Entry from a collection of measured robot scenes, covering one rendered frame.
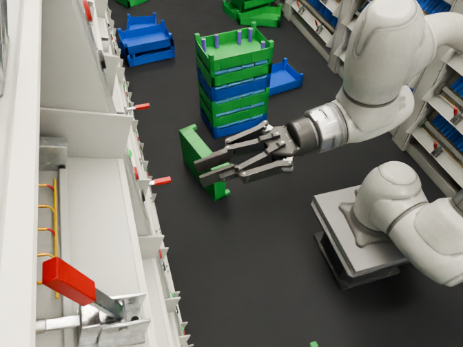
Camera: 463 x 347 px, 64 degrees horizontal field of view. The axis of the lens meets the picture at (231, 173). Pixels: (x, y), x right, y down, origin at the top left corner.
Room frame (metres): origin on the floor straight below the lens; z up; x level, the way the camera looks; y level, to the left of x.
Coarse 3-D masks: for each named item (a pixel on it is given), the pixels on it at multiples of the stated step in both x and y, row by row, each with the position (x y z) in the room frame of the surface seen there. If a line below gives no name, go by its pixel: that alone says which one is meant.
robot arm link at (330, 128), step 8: (328, 104) 0.57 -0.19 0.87; (312, 112) 0.55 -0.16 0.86; (320, 112) 0.55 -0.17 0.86; (328, 112) 0.55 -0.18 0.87; (336, 112) 0.54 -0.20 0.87; (312, 120) 0.54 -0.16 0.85; (320, 120) 0.53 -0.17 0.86; (328, 120) 0.53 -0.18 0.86; (336, 120) 0.53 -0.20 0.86; (320, 128) 0.52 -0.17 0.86; (328, 128) 0.52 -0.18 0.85; (336, 128) 0.52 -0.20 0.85; (344, 128) 0.52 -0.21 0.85; (320, 136) 0.51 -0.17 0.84; (328, 136) 0.51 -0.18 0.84; (336, 136) 0.51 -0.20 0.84; (344, 136) 0.51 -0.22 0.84; (320, 144) 0.51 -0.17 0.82; (328, 144) 0.51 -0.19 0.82; (336, 144) 0.51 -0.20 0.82; (320, 152) 0.51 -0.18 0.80
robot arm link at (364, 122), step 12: (336, 96) 0.59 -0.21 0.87; (348, 96) 0.55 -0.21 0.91; (408, 96) 0.57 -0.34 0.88; (348, 108) 0.54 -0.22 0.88; (360, 108) 0.53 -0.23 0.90; (372, 108) 0.52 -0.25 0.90; (384, 108) 0.52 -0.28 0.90; (396, 108) 0.54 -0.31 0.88; (408, 108) 0.56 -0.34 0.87; (348, 120) 0.53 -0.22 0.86; (360, 120) 0.52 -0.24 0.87; (372, 120) 0.52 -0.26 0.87; (384, 120) 0.53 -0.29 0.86; (396, 120) 0.54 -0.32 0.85; (348, 132) 0.52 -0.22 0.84; (360, 132) 0.52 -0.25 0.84; (372, 132) 0.53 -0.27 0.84; (384, 132) 0.54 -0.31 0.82
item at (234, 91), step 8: (200, 72) 1.54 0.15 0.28; (200, 80) 1.51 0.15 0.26; (264, 80) 1.47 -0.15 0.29; (208, 88) 1.41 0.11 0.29; (232, 88) 1.41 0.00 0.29; (240, 88) 1.43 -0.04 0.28; (248, 88) 1.44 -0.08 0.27; (256, 88) 1.46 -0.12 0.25; (264, 88) 1.48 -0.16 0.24; (216, 96) 1.38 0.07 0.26; (224, 96) 1.40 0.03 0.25; (232, 96) 1.41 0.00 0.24
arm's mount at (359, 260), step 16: (336, 192) 0.85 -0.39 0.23; (352, 192) 0.85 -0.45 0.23; (320, 208) 0.78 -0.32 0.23; (336, 208) 0.78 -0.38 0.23; (336, 224) 0.71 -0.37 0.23; (336, 240) 0.65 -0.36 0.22; (352, 240) 0.64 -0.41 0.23; (352, 256) 0.58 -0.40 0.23; (368, 256) 0.58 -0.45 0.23; (384, 256) 0.58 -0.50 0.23; (400, 256) 0.58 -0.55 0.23; (352, 272) 0.54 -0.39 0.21
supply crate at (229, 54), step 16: (224, 32) 1.61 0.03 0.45; (256, 32) 1.64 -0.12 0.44; (208, 48) 1.56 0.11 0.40; (224, 48) 1.56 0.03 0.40; (240, 48) 1.56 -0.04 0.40; (256, 48) 1.56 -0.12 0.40; (272, 48) 1.49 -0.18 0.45; (208, 64) 1.39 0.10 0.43; (224, 64) 1.40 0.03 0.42; (240, 64) 1.43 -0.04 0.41
